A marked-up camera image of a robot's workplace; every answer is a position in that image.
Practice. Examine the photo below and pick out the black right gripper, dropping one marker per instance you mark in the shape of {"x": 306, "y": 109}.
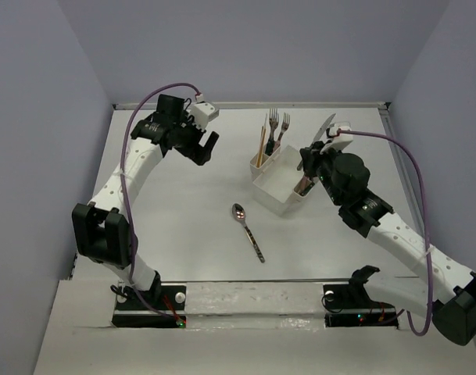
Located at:
{"x": 312, "y": 155}

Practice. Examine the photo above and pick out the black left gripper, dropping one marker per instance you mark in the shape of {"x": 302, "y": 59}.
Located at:
{"x": 196, "y": 152}

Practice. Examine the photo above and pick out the pink-handled knife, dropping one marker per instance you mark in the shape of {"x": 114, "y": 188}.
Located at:
{"x": 302, "y": 185}

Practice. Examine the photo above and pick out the black-handled knife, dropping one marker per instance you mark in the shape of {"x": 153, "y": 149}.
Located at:
{"x": 321, "y": 131}

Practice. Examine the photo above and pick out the black-handled fork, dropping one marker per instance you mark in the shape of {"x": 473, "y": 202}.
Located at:
{"x": 269, "y": 147}

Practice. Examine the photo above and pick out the orange chopstick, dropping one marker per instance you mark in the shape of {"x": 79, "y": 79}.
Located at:
{"x": 262, "y": 148}

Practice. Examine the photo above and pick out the teal-handled fork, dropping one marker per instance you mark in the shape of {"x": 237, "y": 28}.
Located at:
{"x": 284, "y": 127}

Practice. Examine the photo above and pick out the white chopstick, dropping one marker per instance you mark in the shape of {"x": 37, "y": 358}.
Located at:
{"x": 262, "y": 142}

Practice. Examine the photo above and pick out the pink-handled fork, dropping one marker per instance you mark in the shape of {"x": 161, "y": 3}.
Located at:
{"x": 273, "y": 122}

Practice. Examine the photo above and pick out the black-handled spoon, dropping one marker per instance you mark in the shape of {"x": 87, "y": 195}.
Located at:
{"x": 239, "y": 215}

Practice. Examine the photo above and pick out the teal-handled knife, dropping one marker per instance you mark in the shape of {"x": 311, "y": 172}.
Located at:
{"x": 308, "y": 188}

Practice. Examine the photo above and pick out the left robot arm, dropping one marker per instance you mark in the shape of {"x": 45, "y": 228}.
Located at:
{"x": 103, "y": 227}

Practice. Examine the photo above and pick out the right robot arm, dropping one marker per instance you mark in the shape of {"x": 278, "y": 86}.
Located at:
{"x": 443, "y": 290}

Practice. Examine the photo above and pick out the white utensil caddy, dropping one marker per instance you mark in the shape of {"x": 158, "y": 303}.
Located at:
{"x": 275, "y": 182}

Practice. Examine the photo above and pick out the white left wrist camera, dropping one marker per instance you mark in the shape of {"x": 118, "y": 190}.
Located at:
{"x": 204, "y": 113}

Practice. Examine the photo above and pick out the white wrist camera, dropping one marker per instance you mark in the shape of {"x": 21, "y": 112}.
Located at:
{"x": 337, "y": 138}
{"x": 204, "y": 113}

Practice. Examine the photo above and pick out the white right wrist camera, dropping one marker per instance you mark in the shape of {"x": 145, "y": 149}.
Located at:
{"x": 337, "y": 138}

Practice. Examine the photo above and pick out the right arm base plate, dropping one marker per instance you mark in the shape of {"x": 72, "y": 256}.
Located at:
{"x": 347, "y": 306}

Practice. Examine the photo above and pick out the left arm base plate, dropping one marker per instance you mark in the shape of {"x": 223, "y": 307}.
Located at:
{"x": 168, "y": 311}

